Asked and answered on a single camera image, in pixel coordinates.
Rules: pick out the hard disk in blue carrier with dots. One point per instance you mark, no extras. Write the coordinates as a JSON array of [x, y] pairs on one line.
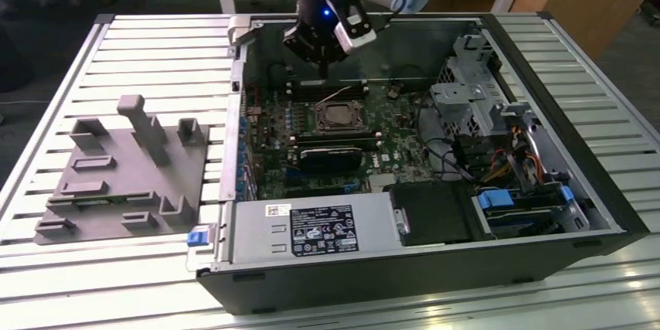
[[495, 198]]

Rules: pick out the perforated metal drive cage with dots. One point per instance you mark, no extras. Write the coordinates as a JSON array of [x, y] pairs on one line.
[[454, 92]]

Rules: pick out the green motherboard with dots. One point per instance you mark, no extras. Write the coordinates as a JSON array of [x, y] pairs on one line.
[[402, 152]]

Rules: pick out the blue case latch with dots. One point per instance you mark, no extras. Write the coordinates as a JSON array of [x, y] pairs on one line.
[[199, 238]]

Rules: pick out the thin metal locking lever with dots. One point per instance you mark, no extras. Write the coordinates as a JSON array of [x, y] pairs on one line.
[[335, 94]]

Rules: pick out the grey parts rack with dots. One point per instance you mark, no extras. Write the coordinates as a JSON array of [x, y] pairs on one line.
[[134, 175]]

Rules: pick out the silver finned heatsink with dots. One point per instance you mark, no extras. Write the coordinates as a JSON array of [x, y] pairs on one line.
[[386, 183]]

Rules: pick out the black open PC case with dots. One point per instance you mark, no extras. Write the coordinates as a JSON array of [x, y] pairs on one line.
[[360, 291]]

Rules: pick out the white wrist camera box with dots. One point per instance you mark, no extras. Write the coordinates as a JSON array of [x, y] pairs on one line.
[[363, 36]]

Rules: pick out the CPU socket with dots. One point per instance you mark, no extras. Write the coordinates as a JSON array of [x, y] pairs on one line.
[[319, 128]]

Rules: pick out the blue plastic clip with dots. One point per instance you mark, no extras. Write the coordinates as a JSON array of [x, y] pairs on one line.
[[566, 194]]

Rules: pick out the silver power supply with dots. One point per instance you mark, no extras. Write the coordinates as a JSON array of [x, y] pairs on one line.
[[252, 229]]

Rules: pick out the black graphics card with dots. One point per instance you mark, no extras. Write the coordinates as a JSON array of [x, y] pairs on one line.
[[330, 158]]

